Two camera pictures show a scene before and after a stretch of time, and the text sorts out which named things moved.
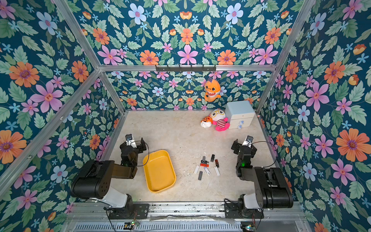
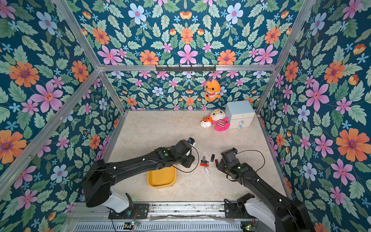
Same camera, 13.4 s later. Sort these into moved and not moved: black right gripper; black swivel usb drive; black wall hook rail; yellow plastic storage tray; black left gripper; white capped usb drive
Moved: black left gripper; black right gripper
Not moved: black wall hook rail; black swivel usb drive; yellow plastic storage tray; white capped usb drive
